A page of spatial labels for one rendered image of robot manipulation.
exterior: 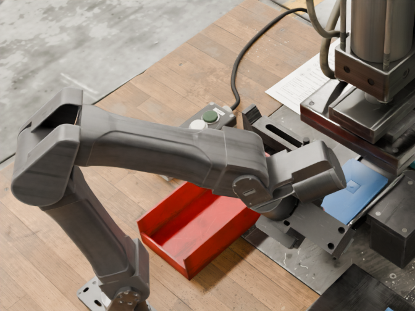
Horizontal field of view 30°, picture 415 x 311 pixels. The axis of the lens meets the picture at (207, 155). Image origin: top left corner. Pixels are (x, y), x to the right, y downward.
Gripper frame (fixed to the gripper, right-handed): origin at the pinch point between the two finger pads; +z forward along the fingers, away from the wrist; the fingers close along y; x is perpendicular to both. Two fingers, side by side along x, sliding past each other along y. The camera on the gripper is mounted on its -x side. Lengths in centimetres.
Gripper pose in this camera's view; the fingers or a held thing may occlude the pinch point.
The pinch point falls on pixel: (310, 219)
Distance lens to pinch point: 119.4
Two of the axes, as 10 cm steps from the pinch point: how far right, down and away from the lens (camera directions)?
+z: 4.3, 2.6, 8.6
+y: 5.4, -8.4, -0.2
